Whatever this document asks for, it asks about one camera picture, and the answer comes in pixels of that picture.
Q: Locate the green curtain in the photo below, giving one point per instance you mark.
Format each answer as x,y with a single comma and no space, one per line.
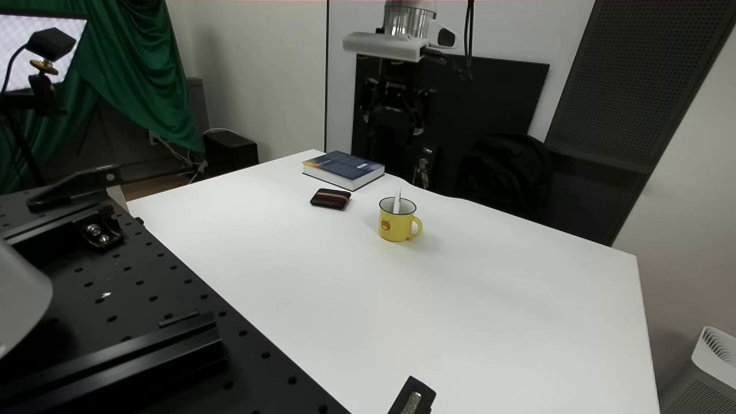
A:
130,71

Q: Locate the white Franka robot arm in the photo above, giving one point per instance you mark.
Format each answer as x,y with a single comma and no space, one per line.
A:
398,35

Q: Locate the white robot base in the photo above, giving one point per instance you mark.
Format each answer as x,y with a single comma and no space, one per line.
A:
20,295

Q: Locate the black wallet with red stripe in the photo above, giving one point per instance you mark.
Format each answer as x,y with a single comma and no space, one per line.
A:
329,199

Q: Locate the white air purifier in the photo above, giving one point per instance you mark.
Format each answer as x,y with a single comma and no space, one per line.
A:
710,370

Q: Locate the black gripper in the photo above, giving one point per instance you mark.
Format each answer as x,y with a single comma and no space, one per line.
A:
398,82

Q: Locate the large dark wall panel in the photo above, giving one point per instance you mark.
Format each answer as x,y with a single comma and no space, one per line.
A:
636,117

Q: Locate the bright display screen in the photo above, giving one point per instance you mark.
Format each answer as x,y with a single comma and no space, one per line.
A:
35,42

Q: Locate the thin black vertical pole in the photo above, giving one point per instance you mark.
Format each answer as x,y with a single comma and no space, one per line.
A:
328,76

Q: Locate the black aluminium rail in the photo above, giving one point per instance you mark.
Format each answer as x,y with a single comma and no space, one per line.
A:
115,360

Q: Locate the black speaker box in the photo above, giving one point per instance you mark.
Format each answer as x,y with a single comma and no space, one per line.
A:
229,150

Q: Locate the black table edge clamp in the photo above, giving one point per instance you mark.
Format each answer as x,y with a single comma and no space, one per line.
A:
412,397

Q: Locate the yellow enamel mug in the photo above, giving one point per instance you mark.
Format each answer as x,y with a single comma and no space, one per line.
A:
397,227

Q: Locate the black perforated breadboard table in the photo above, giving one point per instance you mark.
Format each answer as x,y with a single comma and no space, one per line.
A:
153,295

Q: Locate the small black metal bracket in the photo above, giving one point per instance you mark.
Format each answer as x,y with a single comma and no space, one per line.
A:
102,234

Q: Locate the white marker with blue cap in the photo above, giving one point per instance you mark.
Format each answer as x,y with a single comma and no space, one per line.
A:
397,204

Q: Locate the black office chair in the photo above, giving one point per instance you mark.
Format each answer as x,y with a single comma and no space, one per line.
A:
508,174

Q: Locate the thick blue hardcover book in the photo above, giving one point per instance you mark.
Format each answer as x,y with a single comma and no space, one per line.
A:
344,170

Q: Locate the black camera on stand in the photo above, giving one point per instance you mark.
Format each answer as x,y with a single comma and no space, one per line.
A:
46,42

